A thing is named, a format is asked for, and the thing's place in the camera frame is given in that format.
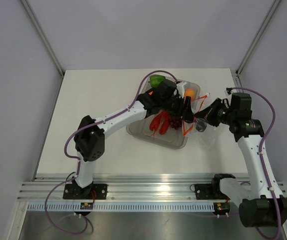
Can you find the aluminium frame post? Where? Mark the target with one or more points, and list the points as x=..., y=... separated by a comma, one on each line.
x=258, y=35
x=42, y=36

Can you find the white slotted cable duct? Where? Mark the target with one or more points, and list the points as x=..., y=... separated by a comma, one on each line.
x=176, y=207

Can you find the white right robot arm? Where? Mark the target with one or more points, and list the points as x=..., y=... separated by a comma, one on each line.
x=264, y=205

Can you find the green bell pepper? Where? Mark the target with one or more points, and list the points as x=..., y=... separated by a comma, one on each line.
x=156, y=79

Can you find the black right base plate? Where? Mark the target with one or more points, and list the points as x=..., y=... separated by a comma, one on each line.
x=207, y=192

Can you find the aluminium mounting rail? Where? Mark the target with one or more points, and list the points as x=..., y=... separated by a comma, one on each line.
x=121, y=187

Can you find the clear grey plastic tray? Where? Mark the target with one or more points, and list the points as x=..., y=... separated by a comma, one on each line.
x=173, y=139

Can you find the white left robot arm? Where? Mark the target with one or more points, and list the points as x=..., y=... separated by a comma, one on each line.
x=92, y=133

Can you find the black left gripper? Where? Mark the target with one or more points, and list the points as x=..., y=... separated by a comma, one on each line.
x=188, y=115

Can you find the red plastic lobster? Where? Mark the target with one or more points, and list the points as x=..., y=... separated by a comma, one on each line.
x=160, y=123

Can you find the peach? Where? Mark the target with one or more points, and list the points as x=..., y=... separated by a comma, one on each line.
x=190, y=92

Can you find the left aluminium frame post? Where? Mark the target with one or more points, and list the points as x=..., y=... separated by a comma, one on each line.
x=42, y=36

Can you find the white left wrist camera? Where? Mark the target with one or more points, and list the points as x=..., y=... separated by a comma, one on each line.
x=183, y=89

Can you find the clear zip top bag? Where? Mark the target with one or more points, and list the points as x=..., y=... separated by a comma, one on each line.
x=206, y=134

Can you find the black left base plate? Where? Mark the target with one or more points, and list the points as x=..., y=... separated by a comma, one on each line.
x=95, y=191

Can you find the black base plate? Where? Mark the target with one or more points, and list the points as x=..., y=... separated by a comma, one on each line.
x=207, y=192
x=95, y=191

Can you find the right aluminium frame post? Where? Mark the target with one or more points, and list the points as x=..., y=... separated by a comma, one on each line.
x=258, y=35

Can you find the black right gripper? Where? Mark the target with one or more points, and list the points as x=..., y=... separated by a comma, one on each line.
x=208, y=114

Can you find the purple grape bunch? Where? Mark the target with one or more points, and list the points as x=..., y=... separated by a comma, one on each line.
x=175, y=123

